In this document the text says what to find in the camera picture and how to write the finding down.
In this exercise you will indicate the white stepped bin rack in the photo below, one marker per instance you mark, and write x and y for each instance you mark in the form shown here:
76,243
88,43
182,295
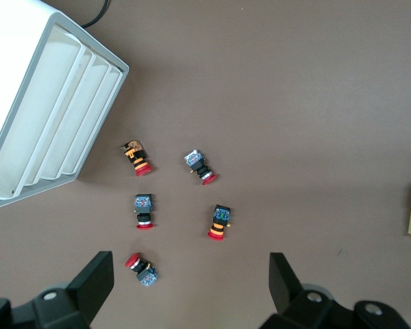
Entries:
37,113

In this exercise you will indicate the red button orange collar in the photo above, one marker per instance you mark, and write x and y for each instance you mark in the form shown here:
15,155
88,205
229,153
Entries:
220,221

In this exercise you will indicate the red button exposed orange block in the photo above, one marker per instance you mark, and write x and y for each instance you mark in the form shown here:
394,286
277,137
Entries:
137,158

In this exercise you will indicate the brown paper table cover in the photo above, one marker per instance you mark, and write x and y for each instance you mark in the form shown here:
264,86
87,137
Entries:
294,103

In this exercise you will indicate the red pushbutton with blue block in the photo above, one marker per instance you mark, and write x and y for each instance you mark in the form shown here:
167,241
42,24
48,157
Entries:
144,209
143,271
199,166

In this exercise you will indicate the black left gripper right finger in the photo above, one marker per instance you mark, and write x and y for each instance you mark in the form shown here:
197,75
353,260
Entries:
287,288

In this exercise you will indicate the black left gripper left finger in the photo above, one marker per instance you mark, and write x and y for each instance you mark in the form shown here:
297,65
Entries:
89,284

